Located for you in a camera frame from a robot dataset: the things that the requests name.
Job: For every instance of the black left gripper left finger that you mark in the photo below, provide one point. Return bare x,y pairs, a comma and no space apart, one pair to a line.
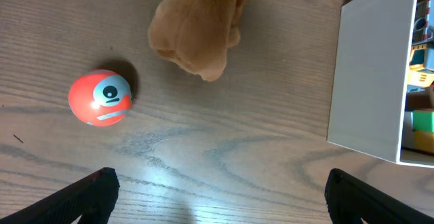
89,200

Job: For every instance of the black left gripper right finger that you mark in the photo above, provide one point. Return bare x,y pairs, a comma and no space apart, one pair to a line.
351,201

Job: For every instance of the red toy ball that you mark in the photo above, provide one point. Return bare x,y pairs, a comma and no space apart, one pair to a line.
100,98

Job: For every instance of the colourful puzzle cube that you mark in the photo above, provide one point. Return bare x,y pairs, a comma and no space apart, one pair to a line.
418,131

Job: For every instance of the yellow toy dump truck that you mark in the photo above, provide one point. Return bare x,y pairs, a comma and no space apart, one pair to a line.
420,75

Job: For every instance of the white cardboard box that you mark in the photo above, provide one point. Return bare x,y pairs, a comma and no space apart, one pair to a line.
370,80

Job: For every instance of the red toy fire truck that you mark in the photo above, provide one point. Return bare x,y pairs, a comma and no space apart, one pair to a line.
423,22

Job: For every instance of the brown plush toy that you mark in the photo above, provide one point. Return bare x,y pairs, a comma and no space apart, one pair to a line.
196,34

